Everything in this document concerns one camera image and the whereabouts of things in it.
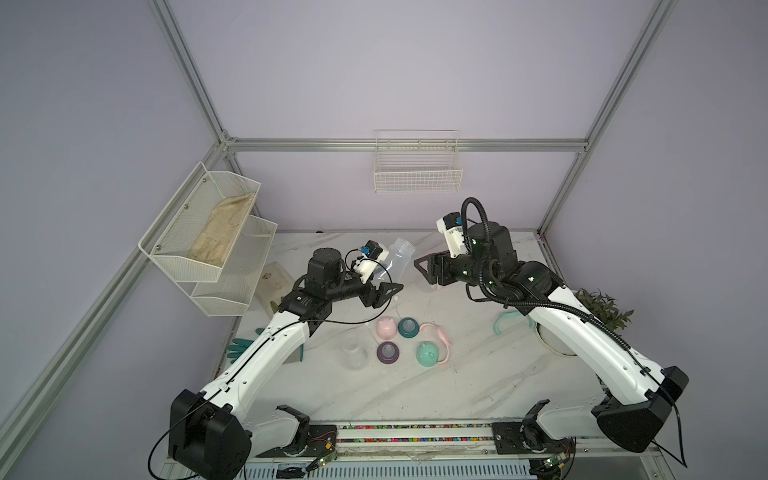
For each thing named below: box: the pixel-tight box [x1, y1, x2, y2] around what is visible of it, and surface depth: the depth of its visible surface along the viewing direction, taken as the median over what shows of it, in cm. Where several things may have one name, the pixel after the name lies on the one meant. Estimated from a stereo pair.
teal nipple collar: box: [398, 317, 420, 339], surface depth 94 cm
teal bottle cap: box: [416, 341, 439, 367], surface depth 86 cm
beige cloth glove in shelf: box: [188, 193, 255, 267], surface depth 81 cm
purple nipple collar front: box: [376, 341, 400, 365], surface depth 88 cm
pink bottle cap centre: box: [376, 316, 398, 340], surface depth 92 cm
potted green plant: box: [574, 288, 634, 331], surface depth 80 cm
